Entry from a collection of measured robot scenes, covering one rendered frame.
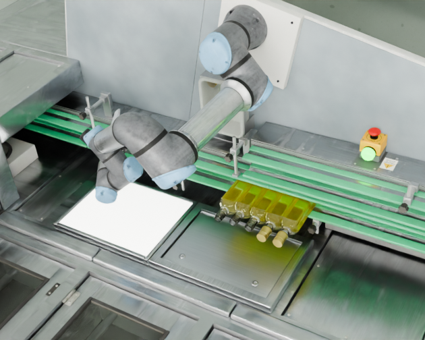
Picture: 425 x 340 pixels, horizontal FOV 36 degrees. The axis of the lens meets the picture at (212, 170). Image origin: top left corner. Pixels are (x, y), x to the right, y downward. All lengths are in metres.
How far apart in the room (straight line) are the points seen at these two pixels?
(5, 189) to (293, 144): 1.13
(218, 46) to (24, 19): 1.46
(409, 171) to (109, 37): 1.24
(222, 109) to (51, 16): 1.48
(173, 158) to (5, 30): 1.58
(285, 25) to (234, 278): 0.84
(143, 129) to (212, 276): 0.65
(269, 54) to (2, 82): 1.13
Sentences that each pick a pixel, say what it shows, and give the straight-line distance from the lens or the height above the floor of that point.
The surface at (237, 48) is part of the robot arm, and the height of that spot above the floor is 0.95.
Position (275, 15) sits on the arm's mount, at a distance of 2.12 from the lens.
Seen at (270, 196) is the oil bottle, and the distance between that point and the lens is 2.23.
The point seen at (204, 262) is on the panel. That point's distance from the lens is 2.23.
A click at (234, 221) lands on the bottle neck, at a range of 2.17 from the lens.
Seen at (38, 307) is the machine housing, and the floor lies 1.64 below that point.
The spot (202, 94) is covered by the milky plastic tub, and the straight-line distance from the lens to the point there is 2.34.
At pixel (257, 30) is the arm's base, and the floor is 0.83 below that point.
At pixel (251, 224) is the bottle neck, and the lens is 2.15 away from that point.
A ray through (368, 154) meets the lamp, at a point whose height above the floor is 0.85.
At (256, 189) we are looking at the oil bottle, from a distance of 2.25.
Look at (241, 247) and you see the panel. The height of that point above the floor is 1.12.
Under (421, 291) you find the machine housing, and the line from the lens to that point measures 2.23.
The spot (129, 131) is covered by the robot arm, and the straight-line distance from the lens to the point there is 1.78.
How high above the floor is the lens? 2.51
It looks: 41 degrees down
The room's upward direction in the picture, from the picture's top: 138 degrees counter-clockwise
